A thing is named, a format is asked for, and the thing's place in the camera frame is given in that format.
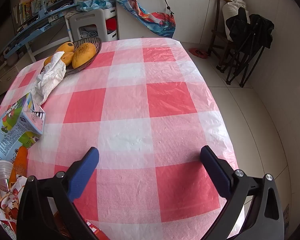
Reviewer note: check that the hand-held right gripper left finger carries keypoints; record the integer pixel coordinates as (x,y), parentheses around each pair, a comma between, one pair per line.
(83,175)

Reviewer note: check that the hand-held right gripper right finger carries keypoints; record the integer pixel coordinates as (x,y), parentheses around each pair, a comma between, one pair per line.
(216,172)

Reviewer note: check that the orange peel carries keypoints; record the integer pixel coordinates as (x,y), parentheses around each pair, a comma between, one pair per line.
(20,160)

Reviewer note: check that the light blue milk carton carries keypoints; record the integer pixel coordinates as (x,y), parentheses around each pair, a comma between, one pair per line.
(12,132)

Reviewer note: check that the red white snack wrapper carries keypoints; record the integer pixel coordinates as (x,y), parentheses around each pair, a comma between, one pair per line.
(7,202)

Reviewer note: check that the clear plastic cup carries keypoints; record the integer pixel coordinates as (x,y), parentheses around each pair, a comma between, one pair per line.
(2,177)

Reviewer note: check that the red white checkered tablecloth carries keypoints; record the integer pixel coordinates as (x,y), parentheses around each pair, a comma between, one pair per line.
(145,105)

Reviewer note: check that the white crumpled tissue paper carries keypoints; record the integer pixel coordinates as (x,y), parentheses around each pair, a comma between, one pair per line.
(48,80)

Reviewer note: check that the yellow mango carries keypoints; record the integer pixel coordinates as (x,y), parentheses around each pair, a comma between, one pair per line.
(48,61)
(65,47)
(68,58)
(83,55)

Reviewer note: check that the red slipper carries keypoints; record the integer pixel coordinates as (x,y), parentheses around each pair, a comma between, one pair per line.
(196,52)

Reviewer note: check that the cream television cabinet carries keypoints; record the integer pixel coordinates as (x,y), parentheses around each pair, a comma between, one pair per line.
(2,80)

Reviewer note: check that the dark wicker basket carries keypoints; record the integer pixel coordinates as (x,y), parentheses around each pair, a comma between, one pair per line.
(93,42)

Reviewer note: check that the white storage crate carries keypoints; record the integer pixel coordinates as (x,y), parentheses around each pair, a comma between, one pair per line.
(112,33)

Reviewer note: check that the black folding chair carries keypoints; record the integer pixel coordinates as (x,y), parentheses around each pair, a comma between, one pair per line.
(257,27)

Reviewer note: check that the white plastic stool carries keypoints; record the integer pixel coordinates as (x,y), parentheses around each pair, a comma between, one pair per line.
(88,20)

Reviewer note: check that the blue white desk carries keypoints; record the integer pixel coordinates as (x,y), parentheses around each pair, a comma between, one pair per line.
(27,28)

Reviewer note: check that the dark wooden chair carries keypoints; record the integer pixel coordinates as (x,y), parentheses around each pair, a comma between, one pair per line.
(218,12)

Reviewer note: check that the white bag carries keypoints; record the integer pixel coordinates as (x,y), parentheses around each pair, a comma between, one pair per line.
(231,8)

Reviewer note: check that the white cabinet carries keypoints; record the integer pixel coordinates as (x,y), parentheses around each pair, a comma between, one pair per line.
(190,10)

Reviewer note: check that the colourful anime fabric bag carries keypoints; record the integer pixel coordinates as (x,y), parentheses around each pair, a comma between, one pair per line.
(150,17)

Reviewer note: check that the row of books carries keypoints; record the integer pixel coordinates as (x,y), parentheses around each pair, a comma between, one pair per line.
(22,11)

